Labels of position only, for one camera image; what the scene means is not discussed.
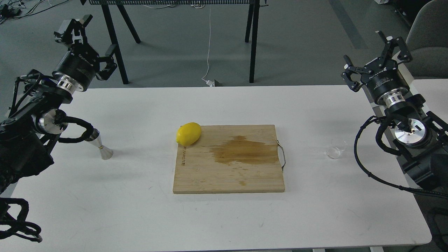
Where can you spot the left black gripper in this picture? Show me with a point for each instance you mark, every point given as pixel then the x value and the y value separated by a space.
pixel 81 62

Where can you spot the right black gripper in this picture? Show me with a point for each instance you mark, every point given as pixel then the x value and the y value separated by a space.
pixel 383 80

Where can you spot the small clear glass cup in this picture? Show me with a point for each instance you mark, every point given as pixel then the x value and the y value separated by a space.
pixel 336 149

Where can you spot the steel double jigger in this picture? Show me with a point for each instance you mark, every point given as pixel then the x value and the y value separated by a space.
pixel 95 140

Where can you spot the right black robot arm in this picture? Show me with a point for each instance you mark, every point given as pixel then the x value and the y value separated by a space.
pixel 405 130

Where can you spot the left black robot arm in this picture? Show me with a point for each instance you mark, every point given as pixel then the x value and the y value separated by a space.
pixel 36 123

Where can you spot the grey office chair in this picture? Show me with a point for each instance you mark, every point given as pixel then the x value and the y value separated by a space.
pixel 427 39

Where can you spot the yellow lemon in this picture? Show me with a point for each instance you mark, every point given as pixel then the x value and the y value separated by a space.
pixel 188 134

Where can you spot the bamboo cutting board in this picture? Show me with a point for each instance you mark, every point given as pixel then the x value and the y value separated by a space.
pixel 230 159

